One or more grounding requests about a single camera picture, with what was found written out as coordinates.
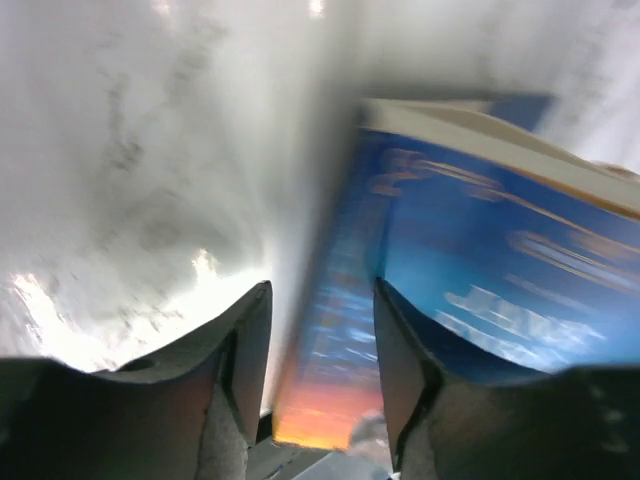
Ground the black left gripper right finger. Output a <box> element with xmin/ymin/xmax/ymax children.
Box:
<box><xmin>374</xmin><ymin>280</ymin><xmax>639</xmax><ymax>479</ymax></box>

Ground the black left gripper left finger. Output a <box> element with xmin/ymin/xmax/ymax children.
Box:
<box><xmin>1</xmin><ymin>281</ymin><xmax>272</xmax><ymax>479</ymax></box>

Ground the Jane Eyre blue book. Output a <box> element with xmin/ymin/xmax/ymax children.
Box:
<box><xmin>274</xmin><ymin>97</ymin><xmax>639</xmax><ymax>450</ymax></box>

